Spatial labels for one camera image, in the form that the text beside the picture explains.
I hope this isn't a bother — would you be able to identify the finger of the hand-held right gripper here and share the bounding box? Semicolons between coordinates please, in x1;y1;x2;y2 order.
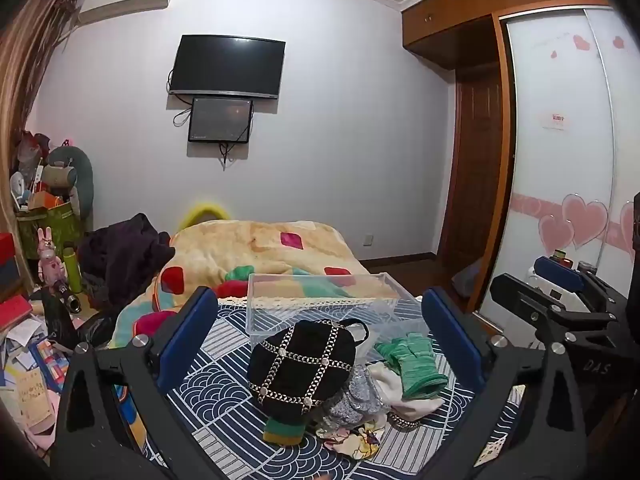
491;273;622;347
533;256;627;314

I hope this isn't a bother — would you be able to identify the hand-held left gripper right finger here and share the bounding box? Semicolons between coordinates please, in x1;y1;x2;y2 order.
421;287;588;480

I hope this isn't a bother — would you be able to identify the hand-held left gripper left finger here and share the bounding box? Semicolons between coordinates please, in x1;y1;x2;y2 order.
50;286;221;480

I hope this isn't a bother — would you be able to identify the green knit glove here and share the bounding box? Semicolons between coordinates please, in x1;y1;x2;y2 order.
374;332;448;401

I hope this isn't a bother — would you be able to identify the clear plastic storage box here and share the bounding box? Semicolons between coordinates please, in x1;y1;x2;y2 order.
246;272;431;348

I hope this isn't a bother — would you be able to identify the white cloth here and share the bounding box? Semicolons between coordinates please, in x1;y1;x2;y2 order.
367;362;446;423

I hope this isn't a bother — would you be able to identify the black studded chain band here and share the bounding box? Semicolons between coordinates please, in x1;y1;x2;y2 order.
387;412;426;432

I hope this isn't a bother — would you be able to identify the black chain-pattern beret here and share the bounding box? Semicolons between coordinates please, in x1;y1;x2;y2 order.
247;318;371;418

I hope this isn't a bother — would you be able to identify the silver sequin pouch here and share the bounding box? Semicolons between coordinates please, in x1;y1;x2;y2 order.
320;365;388;428

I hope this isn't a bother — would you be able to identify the green yellow knit sock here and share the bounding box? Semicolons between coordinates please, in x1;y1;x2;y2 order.
263;412;307;447

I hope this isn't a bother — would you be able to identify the floral print cloth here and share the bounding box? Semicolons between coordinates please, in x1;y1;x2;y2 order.
317;417;386;461

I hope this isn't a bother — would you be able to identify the grey bag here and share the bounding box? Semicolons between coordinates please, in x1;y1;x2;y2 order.
452;260;483;306

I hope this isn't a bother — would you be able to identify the white heart-print sliding door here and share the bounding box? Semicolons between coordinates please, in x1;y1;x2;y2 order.
472;9;617;316
585;5;640;301

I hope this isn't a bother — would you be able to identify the navy wave-pattern bed sheet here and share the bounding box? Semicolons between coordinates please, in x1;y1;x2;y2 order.
115;297;526;480

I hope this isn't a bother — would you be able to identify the beige colourful patch blanket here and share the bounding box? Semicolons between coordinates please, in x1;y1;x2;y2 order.
112;219;401;348

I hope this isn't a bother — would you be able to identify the dark clothes pile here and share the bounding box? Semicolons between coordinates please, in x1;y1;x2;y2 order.
77;212;176;311

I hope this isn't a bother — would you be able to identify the black bag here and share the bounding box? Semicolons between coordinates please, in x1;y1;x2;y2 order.
42;290;116;356

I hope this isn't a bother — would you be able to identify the black cylindrical flashlight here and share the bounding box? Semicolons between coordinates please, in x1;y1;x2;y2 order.
52;280;83;315

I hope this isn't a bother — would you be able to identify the brown wooden door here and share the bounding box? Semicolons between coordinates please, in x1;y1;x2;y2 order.
440;67;503;291

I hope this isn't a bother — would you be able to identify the green bottle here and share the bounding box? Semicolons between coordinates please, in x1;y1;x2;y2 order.
62;242;83;295

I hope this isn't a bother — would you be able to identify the pink rabbit figure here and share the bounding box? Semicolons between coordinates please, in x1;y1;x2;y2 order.
36;227;66;288

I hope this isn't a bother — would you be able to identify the green storage bag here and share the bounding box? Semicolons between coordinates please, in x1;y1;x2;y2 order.
15;200;83;266

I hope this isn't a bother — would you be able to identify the pile of papers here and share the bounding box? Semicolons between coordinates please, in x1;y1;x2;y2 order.
0;310;76;456

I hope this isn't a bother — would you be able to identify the red book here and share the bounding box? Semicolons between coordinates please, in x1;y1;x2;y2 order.
0;294;33;331

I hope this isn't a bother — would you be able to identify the grey green plush toy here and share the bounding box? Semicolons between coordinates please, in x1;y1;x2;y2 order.
42;145;95;221

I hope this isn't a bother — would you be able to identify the orange box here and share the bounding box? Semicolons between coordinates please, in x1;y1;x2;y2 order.
27;192;66;211

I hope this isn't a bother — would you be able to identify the red box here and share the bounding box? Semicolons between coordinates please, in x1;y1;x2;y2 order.
0;232;23;266

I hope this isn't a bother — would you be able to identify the wooden wardrobe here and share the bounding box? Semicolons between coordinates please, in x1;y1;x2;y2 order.
400;0;640;331

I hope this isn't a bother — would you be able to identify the brown striped curtain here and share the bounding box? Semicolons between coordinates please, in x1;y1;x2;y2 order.
0;0;83;176

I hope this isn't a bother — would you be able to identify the yellow ring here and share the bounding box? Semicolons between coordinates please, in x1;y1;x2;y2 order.
179;201;233;231

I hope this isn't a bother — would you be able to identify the small black wall monitor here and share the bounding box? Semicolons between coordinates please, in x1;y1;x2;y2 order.
188;96;253;144

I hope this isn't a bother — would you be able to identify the black wall television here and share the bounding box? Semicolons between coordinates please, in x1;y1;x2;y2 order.
167;35;287;100

